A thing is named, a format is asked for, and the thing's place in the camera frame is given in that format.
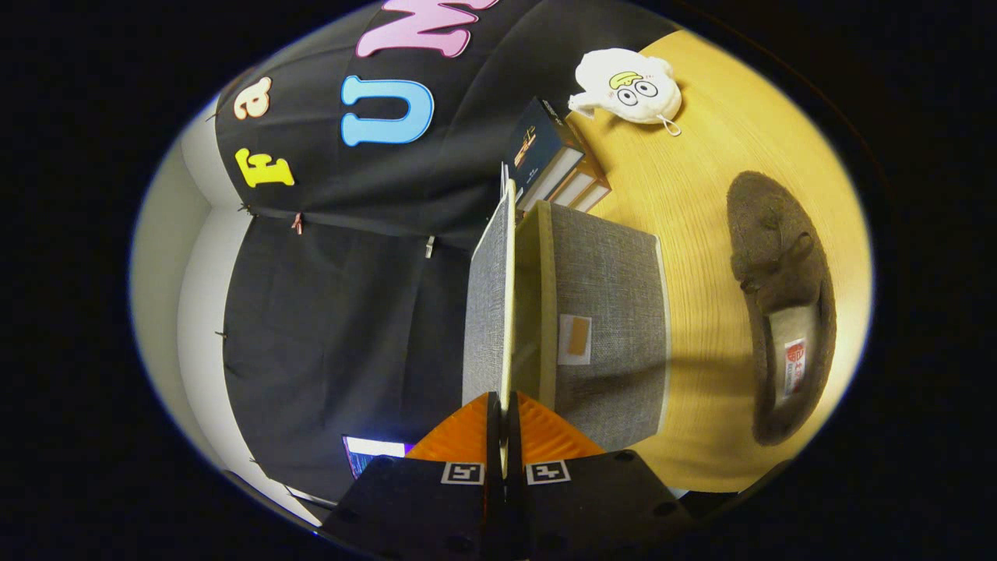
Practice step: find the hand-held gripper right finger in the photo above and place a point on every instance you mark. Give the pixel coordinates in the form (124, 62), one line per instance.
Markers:
(514, 499)

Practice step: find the copper clip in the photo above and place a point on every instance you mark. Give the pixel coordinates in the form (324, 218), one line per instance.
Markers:
(297, 224)

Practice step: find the white plush toy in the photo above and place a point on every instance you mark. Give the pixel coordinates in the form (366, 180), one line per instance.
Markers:
(600, 78)

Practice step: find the black backdrop cloth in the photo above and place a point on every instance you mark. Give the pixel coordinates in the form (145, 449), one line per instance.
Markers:
(335, 312)

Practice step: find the brown fuzzy shoe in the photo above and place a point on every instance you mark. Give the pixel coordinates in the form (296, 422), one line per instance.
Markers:
(771, 234)

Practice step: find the grey fabric storage box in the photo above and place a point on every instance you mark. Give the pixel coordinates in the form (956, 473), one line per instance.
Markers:
(607, 296)

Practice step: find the brown cover book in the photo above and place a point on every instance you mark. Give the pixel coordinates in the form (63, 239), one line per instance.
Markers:
(596, 196)
(580, 183)

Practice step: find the dark blue book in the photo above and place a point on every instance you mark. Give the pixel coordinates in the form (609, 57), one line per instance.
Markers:
(537, 144)

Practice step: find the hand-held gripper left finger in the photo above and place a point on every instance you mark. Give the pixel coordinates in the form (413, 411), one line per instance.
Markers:
(494, 499)

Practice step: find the computer screen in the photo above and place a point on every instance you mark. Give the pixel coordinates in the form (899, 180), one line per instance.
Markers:
(374, 448)

